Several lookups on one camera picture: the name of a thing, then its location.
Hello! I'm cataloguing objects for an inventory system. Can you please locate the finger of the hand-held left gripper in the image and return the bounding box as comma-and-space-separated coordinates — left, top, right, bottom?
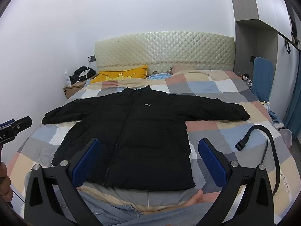
11, 116, 33, 135

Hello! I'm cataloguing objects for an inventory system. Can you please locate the wooden nightstand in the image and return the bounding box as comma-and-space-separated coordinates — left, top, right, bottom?
63, 80, 88, 99

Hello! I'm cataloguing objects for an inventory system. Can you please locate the grey wooden wardrobe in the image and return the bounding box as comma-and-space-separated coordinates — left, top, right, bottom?
227, 0, 301, 52

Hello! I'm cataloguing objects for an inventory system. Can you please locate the checkered patchwork blanket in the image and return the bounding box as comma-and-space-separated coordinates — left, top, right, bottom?
11, 69, 292, 219

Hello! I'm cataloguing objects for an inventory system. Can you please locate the row of small bottles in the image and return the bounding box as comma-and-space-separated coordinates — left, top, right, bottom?
237, 72, 253, 85

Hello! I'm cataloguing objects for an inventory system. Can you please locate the crumpled pale blue cloth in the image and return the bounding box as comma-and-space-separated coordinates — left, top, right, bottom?
268, 109, 284, 126

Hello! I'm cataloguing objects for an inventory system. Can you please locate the light blue cloth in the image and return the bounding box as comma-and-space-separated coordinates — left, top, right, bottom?
147, 73, 173, 80

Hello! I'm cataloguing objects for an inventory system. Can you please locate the thin black cable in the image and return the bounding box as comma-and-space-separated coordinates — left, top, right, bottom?
11, 187, 27, 203

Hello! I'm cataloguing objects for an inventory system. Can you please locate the black puffer jacket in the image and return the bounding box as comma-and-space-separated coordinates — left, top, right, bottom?
42, 87, 250, 191

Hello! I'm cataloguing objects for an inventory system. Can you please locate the black bag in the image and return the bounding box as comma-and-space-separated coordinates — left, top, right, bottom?
69, 66, 97, 84

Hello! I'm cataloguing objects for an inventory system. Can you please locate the person's left hand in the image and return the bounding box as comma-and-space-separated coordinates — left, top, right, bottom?
0, 162, 14, 202

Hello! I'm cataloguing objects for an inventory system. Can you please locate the black strap with buckle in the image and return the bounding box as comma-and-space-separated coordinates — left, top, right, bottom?
235, 124, 281, 195

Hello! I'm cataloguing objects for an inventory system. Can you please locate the floral pillow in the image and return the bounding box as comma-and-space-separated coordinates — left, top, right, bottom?
150, 66, 195, 76

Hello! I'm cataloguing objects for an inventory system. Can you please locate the cream quilted headboard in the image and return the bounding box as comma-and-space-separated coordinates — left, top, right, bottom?
94, 30, 236, 74

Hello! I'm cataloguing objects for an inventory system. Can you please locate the blue towel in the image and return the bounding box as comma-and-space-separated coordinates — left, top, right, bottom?
251, 56, 274, 103

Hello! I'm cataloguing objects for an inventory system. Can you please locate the white cable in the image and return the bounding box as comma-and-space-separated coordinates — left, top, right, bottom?
80, 66, 92, 82

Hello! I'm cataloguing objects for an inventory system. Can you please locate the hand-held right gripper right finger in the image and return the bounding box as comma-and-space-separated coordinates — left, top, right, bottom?
195, 138, 281, 226

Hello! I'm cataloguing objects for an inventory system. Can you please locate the yellow pillow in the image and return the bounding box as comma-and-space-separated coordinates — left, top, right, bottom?
90, 65, 149, 84

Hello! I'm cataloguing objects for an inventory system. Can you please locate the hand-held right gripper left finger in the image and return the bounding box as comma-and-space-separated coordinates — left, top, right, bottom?
24, 138, 104, 226

